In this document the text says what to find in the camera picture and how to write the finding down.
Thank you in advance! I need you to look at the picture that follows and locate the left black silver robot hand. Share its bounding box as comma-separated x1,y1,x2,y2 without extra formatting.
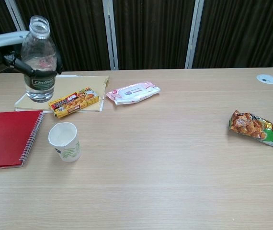
0,30,63,81

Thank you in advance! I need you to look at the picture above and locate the transparent plastic water bottle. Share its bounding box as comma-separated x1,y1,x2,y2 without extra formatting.
21,15,57,103

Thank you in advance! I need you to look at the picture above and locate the white paper cup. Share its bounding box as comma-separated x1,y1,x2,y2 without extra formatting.
48,122,82,163

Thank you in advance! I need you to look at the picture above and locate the tan spiral notebook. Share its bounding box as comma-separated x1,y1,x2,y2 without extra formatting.
14,74,110,113

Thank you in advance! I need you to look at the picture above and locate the yellow curry roux box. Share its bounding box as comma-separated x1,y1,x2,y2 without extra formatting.
48,86,101,119

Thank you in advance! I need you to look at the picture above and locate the red spiral notebook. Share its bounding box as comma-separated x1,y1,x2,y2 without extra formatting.
0,110,45,171

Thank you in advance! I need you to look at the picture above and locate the pink wet wipes pack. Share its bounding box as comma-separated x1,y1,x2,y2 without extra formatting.
105,81,161,106

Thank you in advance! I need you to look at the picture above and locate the orange green snack bag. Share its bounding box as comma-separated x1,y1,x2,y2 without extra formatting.
228,110,273,150

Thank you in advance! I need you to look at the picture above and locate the white partition frame post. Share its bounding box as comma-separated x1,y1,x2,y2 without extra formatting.
184,0,205,69
102,0,119,70
4,0,28,33

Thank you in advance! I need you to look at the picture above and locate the white table cable grommet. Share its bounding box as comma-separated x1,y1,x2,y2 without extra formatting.
256,73,273,84

